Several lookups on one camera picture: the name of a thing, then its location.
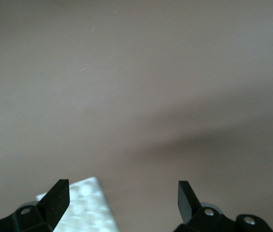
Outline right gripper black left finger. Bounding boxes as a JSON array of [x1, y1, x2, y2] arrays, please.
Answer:
[[0, 179, 70, 232]]

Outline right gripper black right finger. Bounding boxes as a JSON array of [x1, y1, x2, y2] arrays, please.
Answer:
[[174, 180, 273, 232]]

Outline white studded base plate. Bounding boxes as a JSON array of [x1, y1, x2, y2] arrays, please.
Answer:
[[36, 176, 120, 232]]

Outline brown table cover sheet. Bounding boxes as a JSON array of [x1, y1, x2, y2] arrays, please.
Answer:
[[0, 0, 273, 232]]

